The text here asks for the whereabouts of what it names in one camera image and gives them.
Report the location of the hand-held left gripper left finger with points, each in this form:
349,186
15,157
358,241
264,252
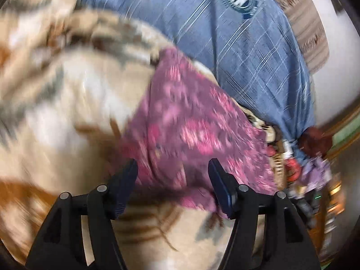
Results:
126,185

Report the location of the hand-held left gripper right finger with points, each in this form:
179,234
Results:
222,187

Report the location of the purple floral shirt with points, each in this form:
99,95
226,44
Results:
197,135

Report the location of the lilac floral cloth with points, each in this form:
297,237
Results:
316,171

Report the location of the dark red cloth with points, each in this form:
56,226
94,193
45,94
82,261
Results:
316,140

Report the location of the beige leaf print blanket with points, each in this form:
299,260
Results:
70,112

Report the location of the blue checked quilt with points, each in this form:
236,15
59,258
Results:
225,47

